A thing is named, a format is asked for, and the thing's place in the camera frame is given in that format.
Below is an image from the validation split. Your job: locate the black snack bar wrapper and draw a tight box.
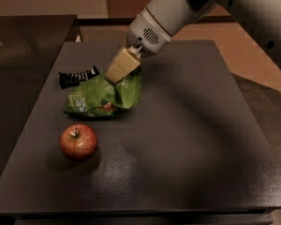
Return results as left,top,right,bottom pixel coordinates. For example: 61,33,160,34
59,67,99,89

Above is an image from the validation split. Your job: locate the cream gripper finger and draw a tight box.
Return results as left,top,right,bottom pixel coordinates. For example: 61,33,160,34
105,47,141,83

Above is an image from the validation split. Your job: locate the red apple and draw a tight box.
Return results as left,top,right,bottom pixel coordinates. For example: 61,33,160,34
59,124,98,160

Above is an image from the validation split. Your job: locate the green rice chip bag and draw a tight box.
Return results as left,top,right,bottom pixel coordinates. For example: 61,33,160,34
64,67,141,117

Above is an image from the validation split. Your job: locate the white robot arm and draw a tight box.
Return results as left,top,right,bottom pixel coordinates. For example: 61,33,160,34
105,0,281,83

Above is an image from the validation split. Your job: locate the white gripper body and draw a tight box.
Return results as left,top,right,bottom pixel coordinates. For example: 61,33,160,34
126,8,171,57

